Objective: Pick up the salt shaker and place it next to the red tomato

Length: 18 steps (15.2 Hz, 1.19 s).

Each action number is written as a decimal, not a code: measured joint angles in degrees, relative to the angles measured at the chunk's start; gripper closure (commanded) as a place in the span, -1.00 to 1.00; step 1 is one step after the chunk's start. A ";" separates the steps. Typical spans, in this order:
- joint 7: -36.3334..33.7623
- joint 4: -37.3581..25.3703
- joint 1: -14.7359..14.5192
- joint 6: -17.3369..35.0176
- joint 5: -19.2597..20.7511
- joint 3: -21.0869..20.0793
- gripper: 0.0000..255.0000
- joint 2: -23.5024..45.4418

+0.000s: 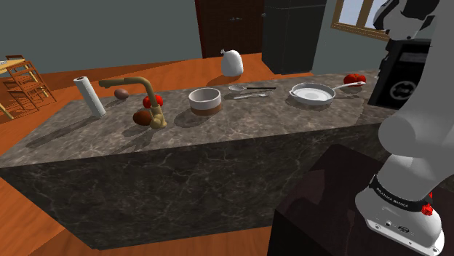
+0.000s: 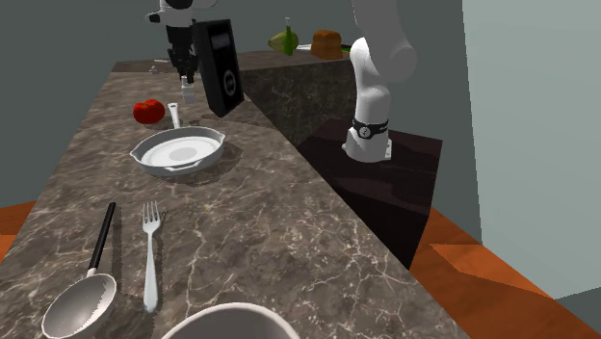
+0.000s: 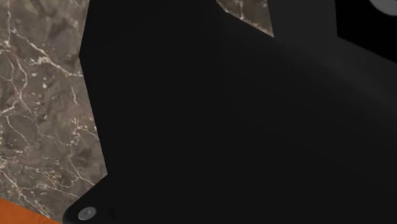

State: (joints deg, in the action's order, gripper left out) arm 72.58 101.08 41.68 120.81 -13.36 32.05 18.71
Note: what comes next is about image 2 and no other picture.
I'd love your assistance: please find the dark robot stand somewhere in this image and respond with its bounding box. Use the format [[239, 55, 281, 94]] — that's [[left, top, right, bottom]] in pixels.
[[295, 117, 443, 272]]

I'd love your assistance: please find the red tomato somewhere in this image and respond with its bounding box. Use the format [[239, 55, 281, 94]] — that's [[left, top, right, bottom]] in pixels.
[[132, 98, 167, 125]]

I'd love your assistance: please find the black upright box appliance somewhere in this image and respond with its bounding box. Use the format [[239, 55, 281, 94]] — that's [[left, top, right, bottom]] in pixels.
[[191, 18, 246, 119]]

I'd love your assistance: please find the yellow-green round fruit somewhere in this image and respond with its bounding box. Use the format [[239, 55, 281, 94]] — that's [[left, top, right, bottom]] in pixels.
[[267, 31, 288, 54]]

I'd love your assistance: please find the brown bread loaf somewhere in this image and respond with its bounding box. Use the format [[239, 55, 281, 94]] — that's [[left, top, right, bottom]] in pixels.
[[310, 29, 345, 62]]

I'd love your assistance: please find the green bottle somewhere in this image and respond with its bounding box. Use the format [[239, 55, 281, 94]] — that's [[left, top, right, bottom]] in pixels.
[[283, 16, 300, 57]]

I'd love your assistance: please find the white frying pan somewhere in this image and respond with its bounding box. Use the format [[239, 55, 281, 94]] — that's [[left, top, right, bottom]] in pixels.
[[129, 102, 227, 178]]

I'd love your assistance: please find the silver fork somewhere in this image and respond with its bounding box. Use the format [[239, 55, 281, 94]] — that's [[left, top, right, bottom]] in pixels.
[[142, 200, 162, 314]]

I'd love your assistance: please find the white bowl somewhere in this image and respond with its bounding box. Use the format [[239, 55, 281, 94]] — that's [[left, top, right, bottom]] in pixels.
[[161, 301, 302, 339]]

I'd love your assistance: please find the silver ladle with black handle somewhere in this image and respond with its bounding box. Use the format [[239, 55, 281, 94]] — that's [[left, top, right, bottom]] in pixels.
[[40, 201, 119, 339]]

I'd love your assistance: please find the small grey shaker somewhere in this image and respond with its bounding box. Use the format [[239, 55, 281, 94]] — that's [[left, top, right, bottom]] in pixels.
[[180, 77, 197, 105]]

